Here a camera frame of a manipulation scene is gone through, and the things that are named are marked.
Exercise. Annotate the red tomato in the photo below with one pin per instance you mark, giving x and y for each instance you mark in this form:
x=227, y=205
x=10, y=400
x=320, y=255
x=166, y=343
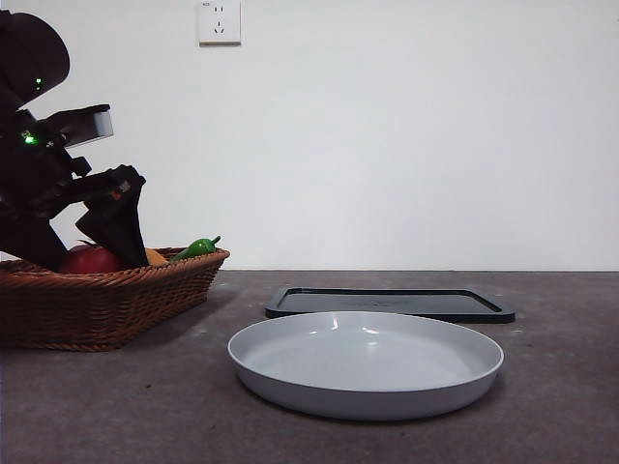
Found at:
x=89, y=261

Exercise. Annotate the black rectangular tray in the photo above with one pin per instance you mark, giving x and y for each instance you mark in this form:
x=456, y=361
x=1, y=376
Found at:
x=387, y=300

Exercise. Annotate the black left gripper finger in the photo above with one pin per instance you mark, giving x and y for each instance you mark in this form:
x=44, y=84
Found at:
x=34, y=239
x=118, y=227

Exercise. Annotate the white wall socket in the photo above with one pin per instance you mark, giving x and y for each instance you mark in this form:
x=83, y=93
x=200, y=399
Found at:
x=220, y=24

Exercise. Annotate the grey round plate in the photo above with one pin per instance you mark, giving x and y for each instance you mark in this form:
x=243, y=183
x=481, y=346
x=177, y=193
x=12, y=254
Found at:
x=367, y=367

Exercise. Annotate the green chili pepper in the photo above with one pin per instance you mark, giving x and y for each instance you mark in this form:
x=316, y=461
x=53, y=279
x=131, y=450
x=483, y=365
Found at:
x=196, y=249

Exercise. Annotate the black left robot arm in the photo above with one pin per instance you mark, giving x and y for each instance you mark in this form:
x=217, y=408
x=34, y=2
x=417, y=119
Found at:
x=29, y=58

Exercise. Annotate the pale grey camera box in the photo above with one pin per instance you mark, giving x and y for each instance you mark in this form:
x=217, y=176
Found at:
x=94, y=128

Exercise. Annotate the brown wicker basket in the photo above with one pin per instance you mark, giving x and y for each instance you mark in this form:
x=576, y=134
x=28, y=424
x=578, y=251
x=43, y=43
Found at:
x=106, y=304

